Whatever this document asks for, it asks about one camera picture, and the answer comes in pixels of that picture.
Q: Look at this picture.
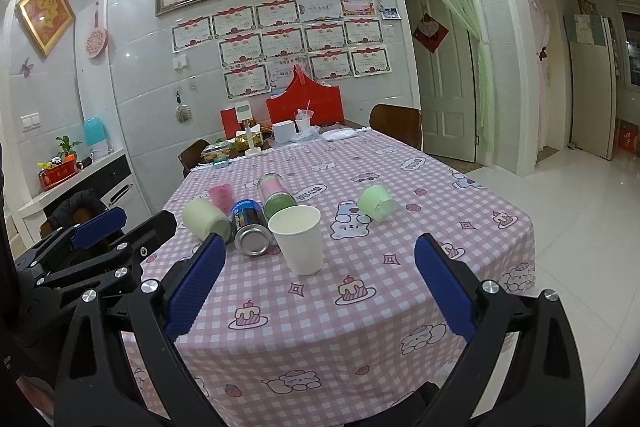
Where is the dark jacket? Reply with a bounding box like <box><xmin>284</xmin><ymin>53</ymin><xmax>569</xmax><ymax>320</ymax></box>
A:
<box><xmin>39</xmin><ymin>189</ymin><xmax>109</xmax><ymax>239</ymax></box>

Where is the red heart door decoration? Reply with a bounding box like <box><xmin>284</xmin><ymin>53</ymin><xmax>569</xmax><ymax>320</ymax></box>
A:
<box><xmin>412</xmin><ymin>13</ymin><xmax>450</xmax><ymax>54</ymax></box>

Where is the white side cabinet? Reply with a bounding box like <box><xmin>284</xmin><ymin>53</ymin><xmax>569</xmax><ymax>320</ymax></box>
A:
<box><xmin>19</xmin><ymin>149</ymin><xmax>152</xmax><ymax>253</ymax></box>

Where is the white plastic bag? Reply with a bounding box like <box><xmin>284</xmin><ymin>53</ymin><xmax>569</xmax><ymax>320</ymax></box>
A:
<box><xmin>320</xmin><ymin>127</ymin><xmax>359</xmax><ymax>143</ymax></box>

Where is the green and pink cup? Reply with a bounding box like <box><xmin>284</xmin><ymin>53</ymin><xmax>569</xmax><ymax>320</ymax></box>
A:
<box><xmin>257</xmin><ymin>173</ymin><xmax>297</xmax><ymax>219</ymax></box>

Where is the blue metal can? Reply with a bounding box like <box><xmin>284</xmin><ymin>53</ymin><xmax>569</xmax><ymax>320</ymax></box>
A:
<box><xmin>230</xmin><ymin>199</ymin><xmax>274</xmax><ymax>257</ymax></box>

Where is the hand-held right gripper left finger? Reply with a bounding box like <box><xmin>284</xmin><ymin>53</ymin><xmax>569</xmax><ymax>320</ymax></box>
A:
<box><xmin>52</xmin><ymin>233</ymin><xmax>228</xmax><ymax>427</ymax></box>

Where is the light green handled cup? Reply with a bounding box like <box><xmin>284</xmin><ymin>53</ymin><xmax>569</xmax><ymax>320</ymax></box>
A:
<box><xmin>356</xmin><ymin>185</ymin><xmax>397</xmax><ymax>223</ymax></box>

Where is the hanging wall keychain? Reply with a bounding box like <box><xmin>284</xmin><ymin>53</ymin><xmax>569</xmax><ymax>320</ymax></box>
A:
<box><xmin>174</xmin><ymin>91</ymin><xmax>194</xmax><ymax>124</ymax></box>

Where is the gold framed red picture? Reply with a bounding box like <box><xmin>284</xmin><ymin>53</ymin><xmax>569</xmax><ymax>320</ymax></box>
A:
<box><xmin>15</xmin><ymin>0</ymin><xmax>77</xmax><ymax>58</ymax></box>

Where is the white paper cup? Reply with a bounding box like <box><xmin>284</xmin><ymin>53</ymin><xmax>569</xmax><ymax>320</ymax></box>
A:
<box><xmin>268</xmin><ymin>205</ymin><xmax>325</xmax><ymax>277</ymax></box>

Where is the group of wall certificates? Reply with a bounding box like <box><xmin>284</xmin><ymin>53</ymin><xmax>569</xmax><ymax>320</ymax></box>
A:
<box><xmin>171</xmin><ymin>0</ymin><xmax>392</xmax><ymax>100</ymax></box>

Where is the potted plant in red pot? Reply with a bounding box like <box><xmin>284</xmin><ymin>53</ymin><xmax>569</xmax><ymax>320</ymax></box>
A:
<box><xmin>36</xmin><ymin>135</ymin><xmax>85</xmax><ymax>191</ymax></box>

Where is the white door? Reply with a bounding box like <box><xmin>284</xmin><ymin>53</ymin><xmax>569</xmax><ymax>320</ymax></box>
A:
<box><xmin>404</xmin><ymin>0</ymin><xmax>479</xmax><ymax>164</ymax></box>

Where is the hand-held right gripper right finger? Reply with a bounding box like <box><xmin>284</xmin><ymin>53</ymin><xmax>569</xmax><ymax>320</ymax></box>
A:
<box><xmin>414</xmin><ymin>233</ymin><xmax>588</xmax><ymax>427</ymax></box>

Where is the brown wooden chair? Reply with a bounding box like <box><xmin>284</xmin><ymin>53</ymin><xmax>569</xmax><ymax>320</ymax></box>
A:
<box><xmin>176</xmin><ymin>139</ymin><xmax>211</xmax><ymax>180</ymax></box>
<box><xmin>369</xmin><ymin>103</ymin><xmax>423</xmax><ymax>151</ymax></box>

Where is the clear food container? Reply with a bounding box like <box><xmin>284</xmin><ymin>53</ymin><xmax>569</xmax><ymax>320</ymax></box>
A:
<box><xmin>201</xmin><ymin>142</ymin><xmax>236</xmax><ymax>163</ymax></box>

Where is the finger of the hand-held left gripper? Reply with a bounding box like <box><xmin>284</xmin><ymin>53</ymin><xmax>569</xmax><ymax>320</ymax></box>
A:
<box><xmin>12</xmin><ymin>206</ymin><xmax>128</xmax><ymax>274</ymax></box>
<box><xmin>30</xmin><ymin>209</ymin><xmax>179</xmax><ymax>308</ymax></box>

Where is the white stand device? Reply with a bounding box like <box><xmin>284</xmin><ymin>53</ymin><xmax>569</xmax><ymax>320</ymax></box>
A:
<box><xmin>234</xmin><ymin>102</ymin><xmax>264</xmax><ymax>158</ymax></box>

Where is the teal and white humidifier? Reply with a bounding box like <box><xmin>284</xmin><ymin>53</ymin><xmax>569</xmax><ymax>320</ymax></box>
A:
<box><xmin>82</xmin><ymin>117</ymin><xmax>114</xmax><ymax>158</ymax></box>

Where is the pale green cup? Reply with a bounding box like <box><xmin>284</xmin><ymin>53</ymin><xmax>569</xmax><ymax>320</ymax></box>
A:
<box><xmin>181</xmin><ymin>198</ymin><xmax>232</xmax><ymax>244</ymax></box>

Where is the small red box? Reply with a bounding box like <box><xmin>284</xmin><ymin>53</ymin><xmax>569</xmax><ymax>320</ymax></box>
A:
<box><xmin>220</xmin><ymin>107</ymin><xmax>254</xmax><ymax>140</ymax></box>

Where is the pink checkered tablecloth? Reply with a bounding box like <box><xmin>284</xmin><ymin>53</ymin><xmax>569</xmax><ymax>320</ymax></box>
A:
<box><xmin>122</xmin><ymin>127</ymin><xmax>538</xmax><ymax>427</ymax></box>

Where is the pink round hanging ornament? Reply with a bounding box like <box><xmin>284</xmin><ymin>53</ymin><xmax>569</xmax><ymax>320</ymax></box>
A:
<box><xmin>84</xmin><ymin>1</ymin><xmax>111</xmax><ymax>60</ymax></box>

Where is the red box on floor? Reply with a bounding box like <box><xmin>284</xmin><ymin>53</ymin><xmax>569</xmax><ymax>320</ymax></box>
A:
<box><xmin>616</xmin><ymin>119</ymin><xmax>640</xmax><ymax>158</ymax></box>

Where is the clear cup with straws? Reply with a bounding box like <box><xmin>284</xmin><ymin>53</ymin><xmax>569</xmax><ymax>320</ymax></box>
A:
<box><xmin>295</xmin><ymin>99</ymin><xmax>315</xmax><ymax>134</ymax></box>

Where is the large red gift box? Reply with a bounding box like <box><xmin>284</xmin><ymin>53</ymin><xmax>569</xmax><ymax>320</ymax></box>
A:
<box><xmin>266</xmin><ymin>64</ymin><xmax>347</xmax><ymax>128</ymax></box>

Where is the white square box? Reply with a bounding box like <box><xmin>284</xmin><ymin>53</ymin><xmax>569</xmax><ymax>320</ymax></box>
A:
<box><xmin>271</xmin><ymin>121</ymin><xmax>299</xmax><ymax>144</ymax></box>

